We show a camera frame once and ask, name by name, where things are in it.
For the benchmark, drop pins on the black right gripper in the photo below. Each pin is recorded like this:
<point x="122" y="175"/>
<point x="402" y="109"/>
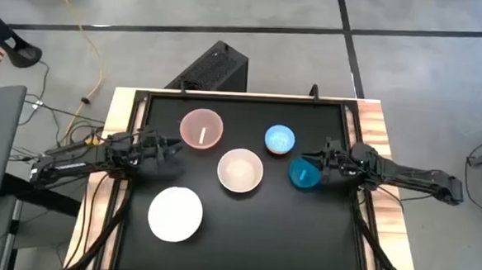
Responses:
<point x="337" y="158"/>

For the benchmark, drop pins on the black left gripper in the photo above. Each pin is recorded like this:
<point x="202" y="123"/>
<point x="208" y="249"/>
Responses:
<point x="151" y="149"/>

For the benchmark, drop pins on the teal blue bowl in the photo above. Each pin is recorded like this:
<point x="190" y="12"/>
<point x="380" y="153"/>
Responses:
<point x="303" y="175"/>

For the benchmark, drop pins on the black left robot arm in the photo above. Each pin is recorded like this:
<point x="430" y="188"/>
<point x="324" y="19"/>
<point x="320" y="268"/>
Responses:
<point x="65" y="167"/>

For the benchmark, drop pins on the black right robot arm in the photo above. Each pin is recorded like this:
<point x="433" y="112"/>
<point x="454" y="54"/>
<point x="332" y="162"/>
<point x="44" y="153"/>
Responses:
<point x="408" y="174"/>

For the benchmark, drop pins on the pink translucent bowl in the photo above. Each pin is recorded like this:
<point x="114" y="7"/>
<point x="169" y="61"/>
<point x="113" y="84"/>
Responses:
<point x="196" y="124"/>

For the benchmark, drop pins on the small light blue bowl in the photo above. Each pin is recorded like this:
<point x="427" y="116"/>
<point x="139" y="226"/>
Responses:
<point x="280" y="139"/>

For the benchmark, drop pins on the large white bowl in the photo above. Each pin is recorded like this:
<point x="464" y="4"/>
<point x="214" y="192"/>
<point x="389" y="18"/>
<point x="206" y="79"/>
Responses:
<point x="175" y="214"/>

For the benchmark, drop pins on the beige bowl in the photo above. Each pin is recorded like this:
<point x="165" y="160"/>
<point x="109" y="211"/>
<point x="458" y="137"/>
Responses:
<point x="240" y="171"/>

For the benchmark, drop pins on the black computer tower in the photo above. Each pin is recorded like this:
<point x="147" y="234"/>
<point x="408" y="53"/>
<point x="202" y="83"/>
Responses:
<point x="215" y="69"/>

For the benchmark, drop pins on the black table mat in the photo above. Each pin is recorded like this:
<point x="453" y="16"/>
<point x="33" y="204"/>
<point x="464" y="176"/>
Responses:
<point x="260" y="235"/>

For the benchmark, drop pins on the black frame clamp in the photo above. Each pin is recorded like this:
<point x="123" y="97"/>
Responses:
<point x="314" y="93"/>

